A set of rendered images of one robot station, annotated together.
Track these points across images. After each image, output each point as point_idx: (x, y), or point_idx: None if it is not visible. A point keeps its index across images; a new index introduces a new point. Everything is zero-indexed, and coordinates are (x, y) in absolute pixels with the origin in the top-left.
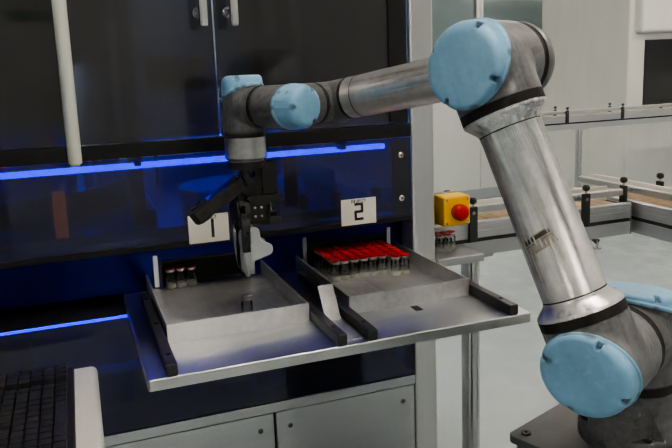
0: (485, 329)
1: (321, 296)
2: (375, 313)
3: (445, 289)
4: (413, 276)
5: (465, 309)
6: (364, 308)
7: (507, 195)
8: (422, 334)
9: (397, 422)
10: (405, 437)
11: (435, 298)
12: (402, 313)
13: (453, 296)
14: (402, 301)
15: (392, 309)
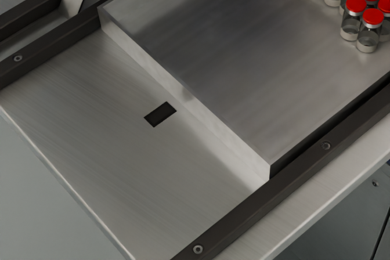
0: (118, 249)
1: None
2: (115, 61)
3: (228, 137)
4: (351, 64)
5: (173, 195)
6: (118, 40)
7: None
8: (36, 152)
9: (362, 194)
10: (368, 216)
11: (213, 131)
12: (125, 99)
13: (242, 159)
14: (165, 84)
15: (143, 80)
